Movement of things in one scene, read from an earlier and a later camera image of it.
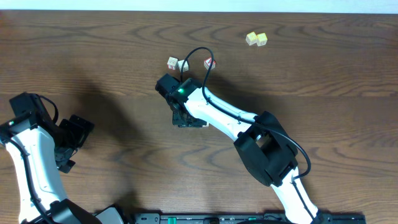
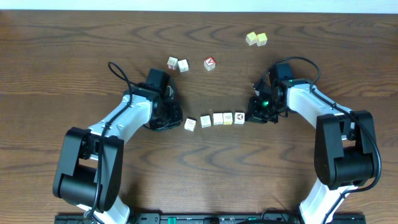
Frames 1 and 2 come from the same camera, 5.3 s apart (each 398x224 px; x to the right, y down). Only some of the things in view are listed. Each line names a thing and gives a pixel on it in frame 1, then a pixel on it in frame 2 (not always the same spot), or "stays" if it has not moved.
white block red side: x=171 y=63 stays
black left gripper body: x=65 y=162 -> x=171 y=115
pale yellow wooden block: x=251 y=38 stays
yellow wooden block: x=261 y=39 stays
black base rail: x=247 y=218 stays
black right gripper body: x=187 y=121 -> x=265 y=110
